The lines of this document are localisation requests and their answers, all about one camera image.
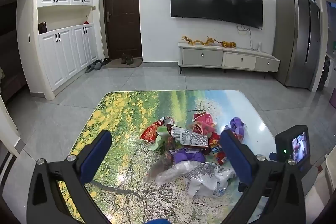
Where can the brown bag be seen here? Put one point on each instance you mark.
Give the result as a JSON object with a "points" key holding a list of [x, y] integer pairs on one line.
{"points": [[42, 28]]}

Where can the black shoe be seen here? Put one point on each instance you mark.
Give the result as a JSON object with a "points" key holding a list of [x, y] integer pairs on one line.
{"points": [[105, 61]]}

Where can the white television console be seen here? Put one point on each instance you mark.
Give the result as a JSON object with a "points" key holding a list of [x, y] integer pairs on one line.
{"points": [[202, 57]]}

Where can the purple snack packet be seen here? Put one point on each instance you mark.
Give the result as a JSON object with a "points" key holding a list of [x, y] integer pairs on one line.
{"points": [[187, 155]]}

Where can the grey steel refrigerator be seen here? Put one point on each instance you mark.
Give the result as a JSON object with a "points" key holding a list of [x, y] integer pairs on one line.
{"points": [[294, 40]]}

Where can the silver red foil wrapper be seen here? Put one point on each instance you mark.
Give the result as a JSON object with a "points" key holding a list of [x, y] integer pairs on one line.
{"points": [[168, 121]]}

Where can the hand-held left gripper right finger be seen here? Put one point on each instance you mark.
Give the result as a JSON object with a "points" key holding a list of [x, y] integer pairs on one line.
{"points": [[236, 158]]}

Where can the white labelled wrapper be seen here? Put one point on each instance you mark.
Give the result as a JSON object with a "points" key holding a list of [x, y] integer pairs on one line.
{"points": [[190, 138]]}

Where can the white shoe cabinet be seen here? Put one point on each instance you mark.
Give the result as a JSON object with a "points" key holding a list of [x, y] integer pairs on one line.
{"points": [[63, 56]]}

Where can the clear plastic bag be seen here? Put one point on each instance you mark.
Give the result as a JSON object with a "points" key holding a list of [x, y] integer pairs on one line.
{"points": [[168, 170]]}

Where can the red yellow snack wrapper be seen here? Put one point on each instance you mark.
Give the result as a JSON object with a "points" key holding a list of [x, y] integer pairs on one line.
{"points": [[151, 133]]}

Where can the red pink wrapper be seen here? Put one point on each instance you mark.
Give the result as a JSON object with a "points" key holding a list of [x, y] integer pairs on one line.
{"points": [[203, 121]]}

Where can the short golden dragon ornament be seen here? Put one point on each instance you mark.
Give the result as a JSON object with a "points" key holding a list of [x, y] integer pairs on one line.
{"points": [[228, 44]]}

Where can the small red wrapper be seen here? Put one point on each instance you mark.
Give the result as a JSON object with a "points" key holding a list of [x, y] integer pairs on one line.
{"points": [[214, 138]]}

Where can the dark brown entrance door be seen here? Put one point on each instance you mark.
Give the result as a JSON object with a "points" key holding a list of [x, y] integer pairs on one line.
{"points": [[123, 16]]}

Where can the long golden dragon ornament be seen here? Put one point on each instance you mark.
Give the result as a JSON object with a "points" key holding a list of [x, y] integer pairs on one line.
{"points": [[195, 42]]}

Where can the grey slipper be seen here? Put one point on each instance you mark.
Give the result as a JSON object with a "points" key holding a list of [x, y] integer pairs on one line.
{"points": [[88, 69], [96, 65]]}

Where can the green crumpled wrapper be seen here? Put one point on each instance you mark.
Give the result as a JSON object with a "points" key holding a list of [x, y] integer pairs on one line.
{"points": [[160, 138]]}

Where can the lilac crumpled wrapper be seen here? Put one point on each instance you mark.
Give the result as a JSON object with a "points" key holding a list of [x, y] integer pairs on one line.
{"points": [[237, 125]]}

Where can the brown doormat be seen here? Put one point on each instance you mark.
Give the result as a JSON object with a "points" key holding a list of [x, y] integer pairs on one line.
{"points": [[115, 65]]}

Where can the white chair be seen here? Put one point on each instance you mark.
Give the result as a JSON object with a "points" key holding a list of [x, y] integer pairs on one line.
{"points": [[10, 140]]}

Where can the landscape print table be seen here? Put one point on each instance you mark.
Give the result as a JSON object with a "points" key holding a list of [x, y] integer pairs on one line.
{"points": [[126, 119]]}

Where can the purple plastic stool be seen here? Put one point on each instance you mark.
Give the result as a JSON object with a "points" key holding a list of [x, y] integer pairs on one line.
{"points": [[333, 99]]}

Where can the brown shoe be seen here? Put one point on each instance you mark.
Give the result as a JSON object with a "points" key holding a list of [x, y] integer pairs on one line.
{"points": [[124, 58], [130, 59]]}

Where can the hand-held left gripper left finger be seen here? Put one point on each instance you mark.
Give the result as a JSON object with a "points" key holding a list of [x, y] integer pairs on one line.
{"points": [[95, 158]]}

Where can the white router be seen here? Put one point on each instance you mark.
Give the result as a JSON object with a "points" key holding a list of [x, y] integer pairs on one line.
{"points": [[260, 46]]}

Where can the red blue candy wrapper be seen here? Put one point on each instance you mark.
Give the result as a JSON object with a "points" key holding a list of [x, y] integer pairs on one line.
{"points": [[219, 154]]}

